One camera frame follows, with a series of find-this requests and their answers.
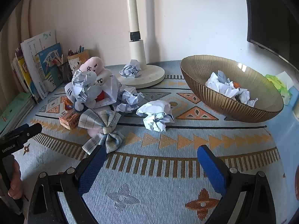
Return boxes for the small orange cardboard box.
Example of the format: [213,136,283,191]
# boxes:
[59,109,80,130]

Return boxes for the green tissue pack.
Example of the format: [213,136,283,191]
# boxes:
[266,71,294,105]

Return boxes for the black mesh pen holder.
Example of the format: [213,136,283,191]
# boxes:
[58,62,73,83]

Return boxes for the white desk lamp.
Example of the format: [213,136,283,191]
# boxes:
[118,0,165,88]

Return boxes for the person's left hand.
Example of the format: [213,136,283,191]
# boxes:
[8,160,23,200]

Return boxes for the crumpled paper beside plush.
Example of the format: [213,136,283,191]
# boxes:
[112,84,144,113]

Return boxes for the paper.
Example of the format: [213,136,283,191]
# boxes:
[112,84,144,113]
[119,59,141,78]
[71,69,97,103]
[205,70,258,107]
[136,100,174,132]

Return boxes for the ribbed amber glass bowl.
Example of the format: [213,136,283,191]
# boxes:
[180,55,284,123]

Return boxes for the pink plush toy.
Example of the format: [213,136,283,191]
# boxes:
[64,57,120,113]

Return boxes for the black monitor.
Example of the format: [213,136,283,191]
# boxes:
[246,0,298,70]

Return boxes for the plaid fabric bow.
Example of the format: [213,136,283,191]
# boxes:
[78,109,125,155]

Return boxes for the orange fruit in bowl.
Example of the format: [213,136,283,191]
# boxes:
[233,82,241,88]

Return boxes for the blue picture book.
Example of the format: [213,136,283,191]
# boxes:
[36,43,63,92]

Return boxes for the white worksheet book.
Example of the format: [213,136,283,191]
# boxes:
[21,29,56,100]

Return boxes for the green flat books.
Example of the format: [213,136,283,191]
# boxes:
[1,92,35,136]

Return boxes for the crumpled paper on lamp base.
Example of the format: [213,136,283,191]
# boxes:
[119,59,141,78]

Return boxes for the crumpled paper in bowl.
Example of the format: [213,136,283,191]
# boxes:
[205,70,258,107]

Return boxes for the stack of leaning books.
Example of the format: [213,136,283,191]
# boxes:
[10,46,41,103]

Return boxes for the brown paper pencil holder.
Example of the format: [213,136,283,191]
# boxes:
[67,50,90,74]

